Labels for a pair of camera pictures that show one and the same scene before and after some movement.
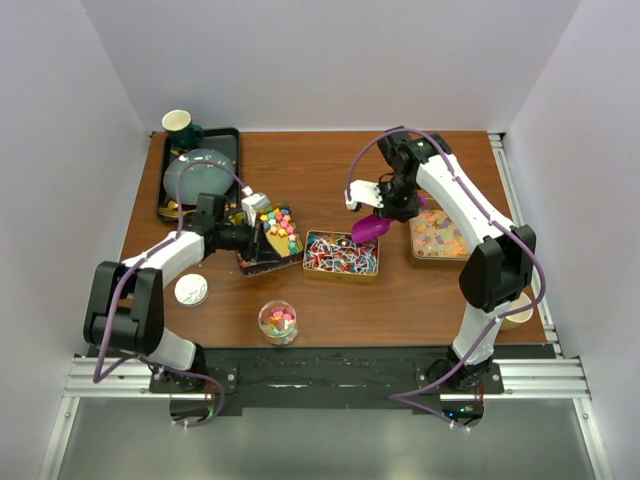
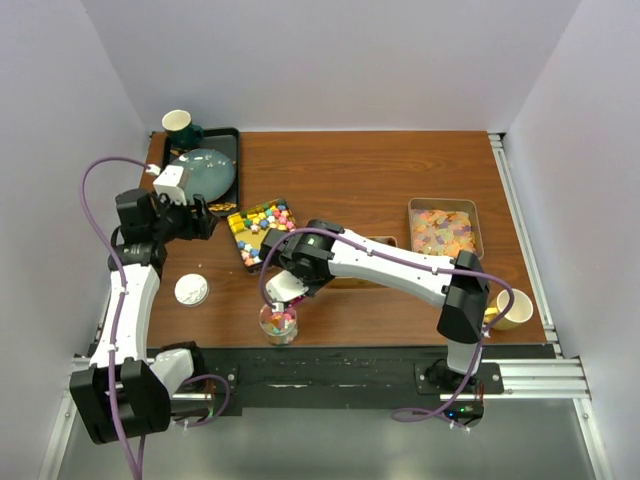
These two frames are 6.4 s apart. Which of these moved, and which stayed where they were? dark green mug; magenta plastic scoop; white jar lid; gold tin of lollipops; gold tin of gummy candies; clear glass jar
Moved: gold tin of lollipops; magenta plastic scoop
Stayed: dark green mug; white jar lid; clear glass jar; gold tin of gummy candies
